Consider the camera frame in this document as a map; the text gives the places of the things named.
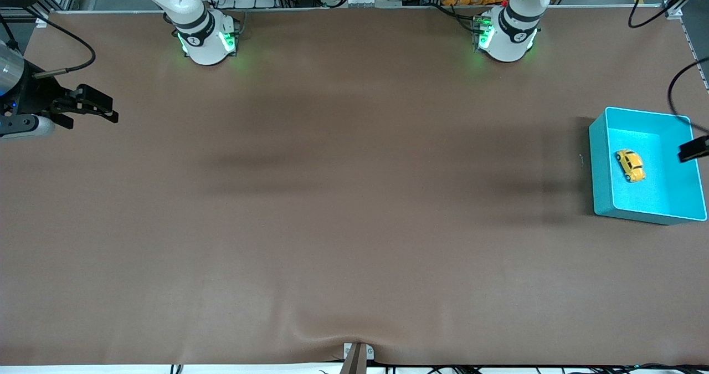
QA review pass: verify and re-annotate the yellow beetle toy car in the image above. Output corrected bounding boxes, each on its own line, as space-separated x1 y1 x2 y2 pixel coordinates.
615 149 647 183

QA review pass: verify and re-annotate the teal plastic bin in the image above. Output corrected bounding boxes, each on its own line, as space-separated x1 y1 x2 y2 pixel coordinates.
589 106 708 225

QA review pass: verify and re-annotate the brown table mat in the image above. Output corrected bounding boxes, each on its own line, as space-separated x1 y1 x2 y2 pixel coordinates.
0 7 709 366

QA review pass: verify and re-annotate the metal table edge clamp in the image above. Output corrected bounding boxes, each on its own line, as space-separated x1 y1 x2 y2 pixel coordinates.
341 342 376 374

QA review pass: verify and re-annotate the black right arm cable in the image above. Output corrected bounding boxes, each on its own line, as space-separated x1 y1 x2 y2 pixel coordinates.
0 6 96 80

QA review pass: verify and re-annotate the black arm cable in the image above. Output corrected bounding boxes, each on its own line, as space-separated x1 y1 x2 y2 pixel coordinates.
0 6 96 80
628 0 709 135

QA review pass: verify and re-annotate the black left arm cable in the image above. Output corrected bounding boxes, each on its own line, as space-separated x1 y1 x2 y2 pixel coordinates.
628 0 709 135

